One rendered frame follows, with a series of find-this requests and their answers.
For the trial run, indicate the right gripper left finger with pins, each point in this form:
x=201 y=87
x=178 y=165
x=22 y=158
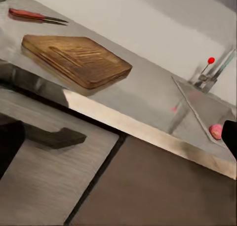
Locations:
x=12 y=136

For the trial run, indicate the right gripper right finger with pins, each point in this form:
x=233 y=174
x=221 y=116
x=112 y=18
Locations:
x=229 y=136

